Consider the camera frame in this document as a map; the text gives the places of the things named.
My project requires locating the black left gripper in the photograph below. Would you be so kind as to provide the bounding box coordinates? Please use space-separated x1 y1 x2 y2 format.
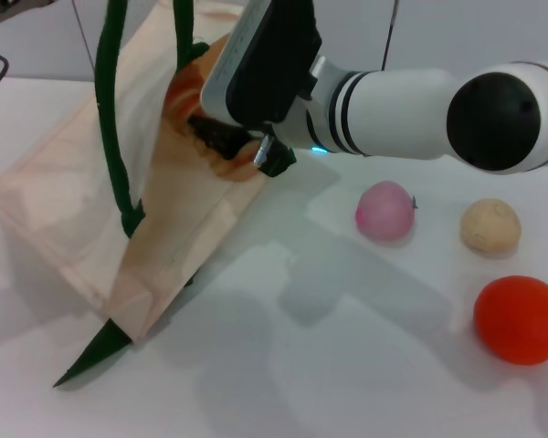
0 0 56 31

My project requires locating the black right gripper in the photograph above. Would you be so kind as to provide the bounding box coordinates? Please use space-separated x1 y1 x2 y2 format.
188 115 258 162

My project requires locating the orange striped bread loaf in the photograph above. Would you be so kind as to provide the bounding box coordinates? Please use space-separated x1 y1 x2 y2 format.
165 63 262 183

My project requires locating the beige canvas tote bag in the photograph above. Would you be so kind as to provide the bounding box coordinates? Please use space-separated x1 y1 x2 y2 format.
0 0 299 390

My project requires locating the beige round egg yolk pastry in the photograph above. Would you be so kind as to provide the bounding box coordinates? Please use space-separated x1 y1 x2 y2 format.
458 198 523 258

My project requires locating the pink peach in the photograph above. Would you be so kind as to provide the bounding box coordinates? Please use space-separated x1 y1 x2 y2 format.
354 180 419 240

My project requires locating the thin dark vertical rod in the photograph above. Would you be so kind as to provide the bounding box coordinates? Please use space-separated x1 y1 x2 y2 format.
380 0 400 72

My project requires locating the orange round fruit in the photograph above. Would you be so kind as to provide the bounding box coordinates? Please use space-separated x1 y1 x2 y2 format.
472 275 548 367

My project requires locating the silver plug with grey cable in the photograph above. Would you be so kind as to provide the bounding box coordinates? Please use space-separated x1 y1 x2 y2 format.
252 133 274 168

